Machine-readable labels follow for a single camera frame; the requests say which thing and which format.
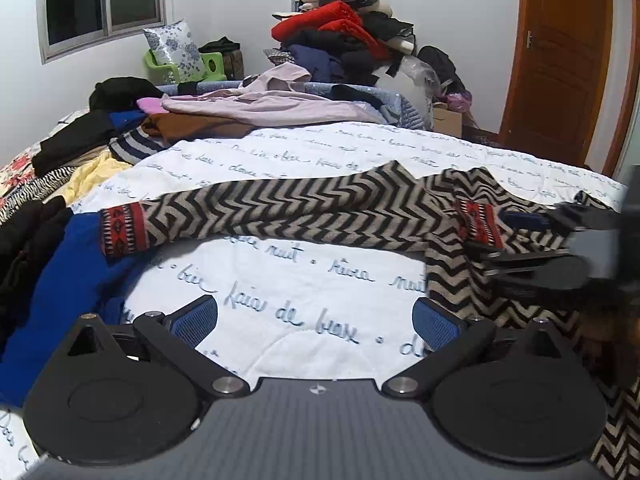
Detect wooden door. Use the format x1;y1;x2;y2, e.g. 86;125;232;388
500;0;617;167

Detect blue floral pillow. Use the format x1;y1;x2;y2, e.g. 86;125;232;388
143;19;211;84

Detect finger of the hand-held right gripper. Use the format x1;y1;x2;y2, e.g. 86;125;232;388
465;241;593;307
497;201;623;234

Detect green plastic stool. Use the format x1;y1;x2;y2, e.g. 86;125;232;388
145;49;224;84

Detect black white zebra cloth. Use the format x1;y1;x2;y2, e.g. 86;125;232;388
0;165;76;223

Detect pale yellow cloth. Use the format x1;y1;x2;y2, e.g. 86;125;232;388
62;152;133;206

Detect sliding window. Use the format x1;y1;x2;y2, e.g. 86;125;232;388
37;0;168;65

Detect navy white striped garment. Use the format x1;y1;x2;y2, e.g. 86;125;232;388
107;127;173;166

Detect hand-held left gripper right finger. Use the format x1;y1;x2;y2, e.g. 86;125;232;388
381;296;568;400

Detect red floral bed sheet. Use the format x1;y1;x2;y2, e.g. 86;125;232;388
0;110;91;211

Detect purple bag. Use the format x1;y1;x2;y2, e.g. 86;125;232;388
447;91;474;114

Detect pile of clothes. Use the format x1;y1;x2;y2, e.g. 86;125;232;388
262;0;418;87

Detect cardboard box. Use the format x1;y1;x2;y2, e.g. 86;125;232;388
432;102;464;137

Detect black garment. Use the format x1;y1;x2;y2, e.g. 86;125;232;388
32;110;119;176
198;36;243;56
0;195;74;351
89;76;166;112

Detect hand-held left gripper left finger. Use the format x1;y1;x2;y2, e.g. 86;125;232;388
67;294;251;401

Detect lilac garment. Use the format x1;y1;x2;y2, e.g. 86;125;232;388
160;67;391;128

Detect small blue garment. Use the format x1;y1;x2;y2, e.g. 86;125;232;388
110;110;149;132

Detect large clear plastic bag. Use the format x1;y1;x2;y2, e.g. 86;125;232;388
375;55;443;131

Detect royal blue garment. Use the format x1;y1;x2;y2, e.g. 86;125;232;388
0;212;151;408

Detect black beige zigzag pants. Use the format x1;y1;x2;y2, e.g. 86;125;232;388
99;160;640;480

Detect blue knitted basket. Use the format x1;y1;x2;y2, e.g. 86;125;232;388
157;80;426;131

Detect white script-printed blanket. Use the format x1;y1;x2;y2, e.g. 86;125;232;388
0;120;628;480

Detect brown garment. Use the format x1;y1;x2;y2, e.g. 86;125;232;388
142;112;261;144

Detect brown patterned bag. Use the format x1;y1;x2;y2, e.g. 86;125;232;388
222;49;245;80

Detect black bag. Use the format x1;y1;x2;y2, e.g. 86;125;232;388
417;45;468;97

